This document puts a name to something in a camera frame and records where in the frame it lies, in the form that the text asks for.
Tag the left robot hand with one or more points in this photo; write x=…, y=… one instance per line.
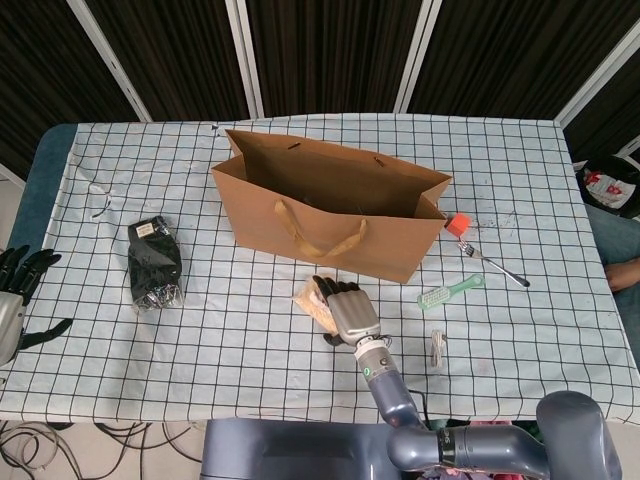
x=12, y=320

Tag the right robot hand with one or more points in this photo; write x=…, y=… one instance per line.
x=357, y=315

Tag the beige snack packet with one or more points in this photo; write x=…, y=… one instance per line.
x=310, y=300

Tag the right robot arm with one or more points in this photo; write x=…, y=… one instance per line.
x=400, y=405

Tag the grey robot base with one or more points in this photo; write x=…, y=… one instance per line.
x=300, y=450

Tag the brown paper bag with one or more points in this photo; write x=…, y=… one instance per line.
x=350, y=240

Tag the red white plastic bag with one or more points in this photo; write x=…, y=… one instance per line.
x=607, y=190

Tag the green brush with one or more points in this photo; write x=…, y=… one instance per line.
x=440, y=297

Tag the blue table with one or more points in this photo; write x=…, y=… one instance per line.
x=30, y=200

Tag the orange cube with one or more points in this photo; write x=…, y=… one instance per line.
x=459, y=225

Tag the metal fork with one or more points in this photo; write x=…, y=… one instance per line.
x=500, y=268

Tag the black packaged item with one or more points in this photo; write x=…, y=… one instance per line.
x=150, y=255

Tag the person's jeans leg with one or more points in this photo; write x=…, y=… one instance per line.
x=610, y=235

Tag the dark folding partition screen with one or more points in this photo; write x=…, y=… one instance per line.
x=325, y=50

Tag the person's hand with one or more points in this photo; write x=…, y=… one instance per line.
x=625, y=277

